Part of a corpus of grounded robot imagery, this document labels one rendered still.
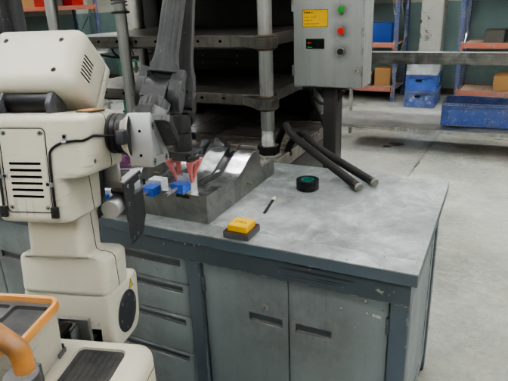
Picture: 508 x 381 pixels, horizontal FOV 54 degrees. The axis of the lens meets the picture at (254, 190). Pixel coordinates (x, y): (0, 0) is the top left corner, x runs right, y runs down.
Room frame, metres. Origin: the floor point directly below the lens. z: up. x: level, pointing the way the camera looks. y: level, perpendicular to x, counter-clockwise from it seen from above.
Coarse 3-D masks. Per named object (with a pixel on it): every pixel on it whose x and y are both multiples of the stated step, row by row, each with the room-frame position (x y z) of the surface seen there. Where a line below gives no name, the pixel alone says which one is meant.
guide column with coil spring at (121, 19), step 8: (120, 0) 2.47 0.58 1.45; (120, 8) 2.46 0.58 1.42; (120, 16) 2.46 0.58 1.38; (120, 24) 2.46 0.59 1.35; (120, 32) 2.46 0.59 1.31; (128, 32) 2.48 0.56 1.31; (120, 40) 2.46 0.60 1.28; (128, 40) 2.48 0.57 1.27; (120, 48) 2.47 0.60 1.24; (128, 48) 2.47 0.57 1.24; (120, 56) 2.47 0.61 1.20; (128, 56) 2.47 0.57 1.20; (128, 64) 2.46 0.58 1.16; (128, 72) 2.46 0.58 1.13; (128, 80) 2.46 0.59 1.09; (128, 88) 2.46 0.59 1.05; (128, 96) 2.46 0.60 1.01; (128, 104) 2.46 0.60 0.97; (128, 112) 2.47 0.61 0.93
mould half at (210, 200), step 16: (208, 160) 1.68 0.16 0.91; (240, 160) 1.64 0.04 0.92; (256, 160) 1.70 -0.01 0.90; (272, 160) 1.82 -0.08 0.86; (160, 176) 1.60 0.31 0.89; (224, 176) 1.58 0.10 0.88; (240, 176) 1.58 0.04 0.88; (256, 176) 1.69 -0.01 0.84; (160, 192) 1.46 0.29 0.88; (208, 192) 1.42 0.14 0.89; (224, 192) 1.48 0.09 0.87; (240, 192) 1.58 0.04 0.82; (160, 208) 1.46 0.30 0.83; (176, 208) 1.43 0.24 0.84; (192, 208) 1.41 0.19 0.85; (208, 208) 1.39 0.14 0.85; (224, 208) 1.47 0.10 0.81; (208, 224) 1.38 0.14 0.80
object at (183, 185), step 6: (180, 174) 1.46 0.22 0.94; (186, 174) 1.45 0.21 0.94; (180, 180) 1.43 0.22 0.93; (186, 180) 1.42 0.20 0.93; (174, 186) 1.40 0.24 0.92; (180, 186) 1.39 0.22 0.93; (186, 186) 1.40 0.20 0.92; (192, 186) 1.42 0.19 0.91; (168, 192) 1.35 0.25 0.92; (174, 192) 1.37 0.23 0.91; (180, 192) 1.39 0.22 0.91; (186, 192) 1.40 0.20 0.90; (192, 192) 1.42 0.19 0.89
